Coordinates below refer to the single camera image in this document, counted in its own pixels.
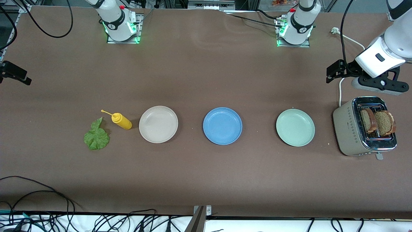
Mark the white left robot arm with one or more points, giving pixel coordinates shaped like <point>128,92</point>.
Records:
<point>299,25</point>

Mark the metal table bracket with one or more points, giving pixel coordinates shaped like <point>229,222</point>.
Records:
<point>199,222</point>

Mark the green lettuce leaf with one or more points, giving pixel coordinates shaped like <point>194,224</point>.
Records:
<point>96,137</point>

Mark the aluminium frame rail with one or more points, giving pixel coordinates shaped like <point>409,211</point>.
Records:
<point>25,9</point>

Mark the aluminium frame profile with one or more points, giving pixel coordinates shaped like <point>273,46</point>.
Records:
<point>390,16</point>

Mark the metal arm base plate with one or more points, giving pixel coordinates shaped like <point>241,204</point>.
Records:
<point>291,46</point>
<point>140,32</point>

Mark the grey metal box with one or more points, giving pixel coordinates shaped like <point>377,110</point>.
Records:
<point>210,4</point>

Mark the blue round plate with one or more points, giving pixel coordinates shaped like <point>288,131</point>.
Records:
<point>222,126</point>

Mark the yellow squeeze sauce bottle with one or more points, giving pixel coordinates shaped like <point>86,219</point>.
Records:
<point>122,121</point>

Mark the brown bread slice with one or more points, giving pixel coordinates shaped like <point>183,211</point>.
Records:
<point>367,120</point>
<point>384,124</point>

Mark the orange packet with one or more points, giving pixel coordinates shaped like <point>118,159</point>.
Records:
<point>281,2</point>

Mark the beige chrome toaster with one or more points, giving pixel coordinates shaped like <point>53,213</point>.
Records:
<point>346,129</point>

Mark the beige round plate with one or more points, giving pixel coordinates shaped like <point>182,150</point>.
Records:
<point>158,124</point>

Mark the light green round plate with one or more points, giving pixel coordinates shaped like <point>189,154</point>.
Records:
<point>295,127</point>

